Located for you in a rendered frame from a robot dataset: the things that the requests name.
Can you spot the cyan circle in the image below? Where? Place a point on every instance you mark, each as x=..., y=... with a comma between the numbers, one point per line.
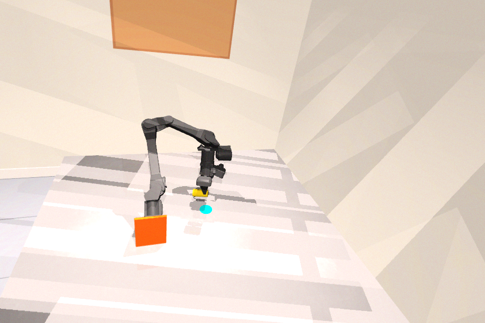
x=205, y=209

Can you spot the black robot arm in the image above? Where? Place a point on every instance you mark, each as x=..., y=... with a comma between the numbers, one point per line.
x=209, y=144

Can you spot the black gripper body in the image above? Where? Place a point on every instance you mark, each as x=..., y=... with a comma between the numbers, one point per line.
x=205, y=179

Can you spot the yellow cylinder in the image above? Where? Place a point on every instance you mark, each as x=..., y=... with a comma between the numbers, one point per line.
x=199, y=193

